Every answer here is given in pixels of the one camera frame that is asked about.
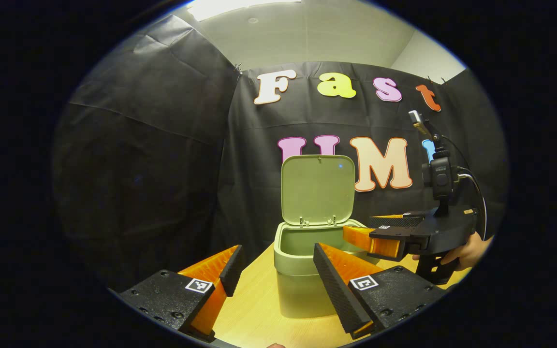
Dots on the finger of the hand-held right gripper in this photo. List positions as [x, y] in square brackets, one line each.
[399, 220]
[380, 246]

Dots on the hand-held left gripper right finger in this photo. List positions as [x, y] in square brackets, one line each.
[339, 295]

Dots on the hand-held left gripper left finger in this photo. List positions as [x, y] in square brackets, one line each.
[232, 270]

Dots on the green desktop garbage bin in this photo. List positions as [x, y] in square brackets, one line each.
[302, 290]

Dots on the black backdrop cloth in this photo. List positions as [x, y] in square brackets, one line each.
[162, 169]

